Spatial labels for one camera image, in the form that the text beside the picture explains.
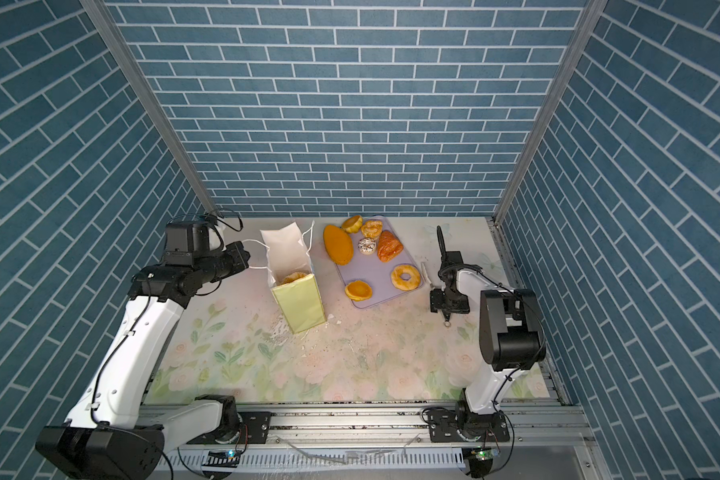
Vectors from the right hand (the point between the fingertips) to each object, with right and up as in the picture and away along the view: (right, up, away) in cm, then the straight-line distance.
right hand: (444, 304), depth 96 cm
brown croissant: (-17, +19, +12) cm, 28 cm away
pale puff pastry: (-24, +25, +16) cm, 38 cm away
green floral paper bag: (-42, +5, -19) cm, 47 cm away
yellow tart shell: (-31, +27, +17) cm, 45 cm away
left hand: (-53, +18, -22) cm, 60 cm away
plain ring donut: (-12, +6, +3) cm, 14 cm away
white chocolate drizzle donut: (-25, +19, +12) cm, 34 cm away
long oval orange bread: (-36, +20, +15) cm, 44 cm away
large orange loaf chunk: (-49, +9, -3) cm, 50 cm away
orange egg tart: (-28, +5, -2) cm, 28 cm away
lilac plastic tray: (-21, +9, +10) cm, 25 cm away
